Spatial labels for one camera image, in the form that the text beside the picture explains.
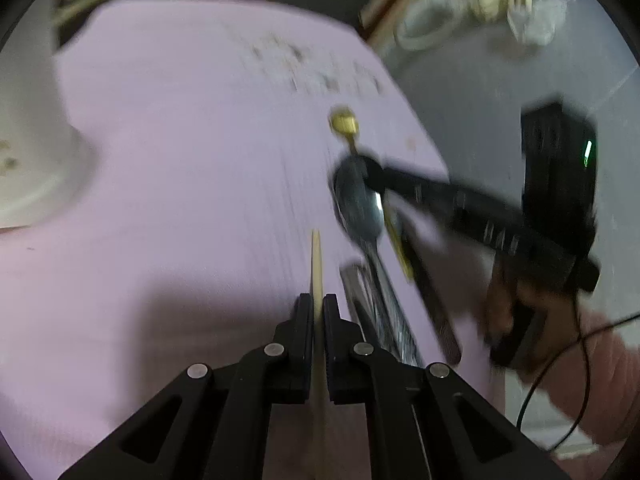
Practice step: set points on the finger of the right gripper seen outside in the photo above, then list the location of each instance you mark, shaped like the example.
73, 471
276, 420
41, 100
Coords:
469, 212

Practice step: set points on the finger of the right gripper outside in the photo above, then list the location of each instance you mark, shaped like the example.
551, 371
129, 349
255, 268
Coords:
435, 309

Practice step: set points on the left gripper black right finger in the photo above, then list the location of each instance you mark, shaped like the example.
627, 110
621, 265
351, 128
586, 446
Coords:
423, 423

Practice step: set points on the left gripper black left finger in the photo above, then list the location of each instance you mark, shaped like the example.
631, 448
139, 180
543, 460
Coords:
211, 423

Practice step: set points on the silver spoon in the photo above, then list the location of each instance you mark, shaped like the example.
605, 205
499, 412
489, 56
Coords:
360, 211

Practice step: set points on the gold small spoon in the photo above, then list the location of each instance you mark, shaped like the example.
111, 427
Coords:
343, 123

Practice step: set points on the pink sleeved right forearm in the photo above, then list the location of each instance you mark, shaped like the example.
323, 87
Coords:
613, 406

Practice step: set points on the right hand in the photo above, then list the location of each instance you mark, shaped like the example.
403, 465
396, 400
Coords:
526, 325

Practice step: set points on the hanging white mesh bag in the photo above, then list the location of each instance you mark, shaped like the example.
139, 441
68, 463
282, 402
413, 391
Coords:
536, 24

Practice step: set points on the pink floral table cloth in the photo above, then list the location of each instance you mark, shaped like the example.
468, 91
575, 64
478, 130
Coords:
209, 124

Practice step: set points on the white plastic utensil holder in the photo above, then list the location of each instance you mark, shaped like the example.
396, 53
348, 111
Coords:
45, 161

